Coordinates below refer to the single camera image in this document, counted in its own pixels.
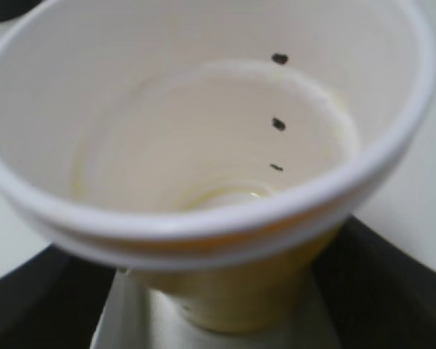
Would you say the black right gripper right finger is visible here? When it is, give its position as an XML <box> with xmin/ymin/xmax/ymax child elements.
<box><xmin>314</xmin><ymin>217</ymin><xmax>436</xmax><ymax>348</ymax></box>

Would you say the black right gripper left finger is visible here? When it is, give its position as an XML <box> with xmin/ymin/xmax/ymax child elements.
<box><xmin>0</xmin><ymin>246</ymin><xmax>116</xmax><ymax>349</ymax></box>

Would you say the yellow paper cup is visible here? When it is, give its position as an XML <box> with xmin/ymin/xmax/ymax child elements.
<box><xmin>0</xmin><ymin>1</ymin><xmax>436</xmax><ymax>333</ymax></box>

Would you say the dark red wine bottle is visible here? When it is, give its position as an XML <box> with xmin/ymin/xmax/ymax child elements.
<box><xmin>0</xmin><ymin>0</ymin><xmax>41</xmax><ymax>23</ymax></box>

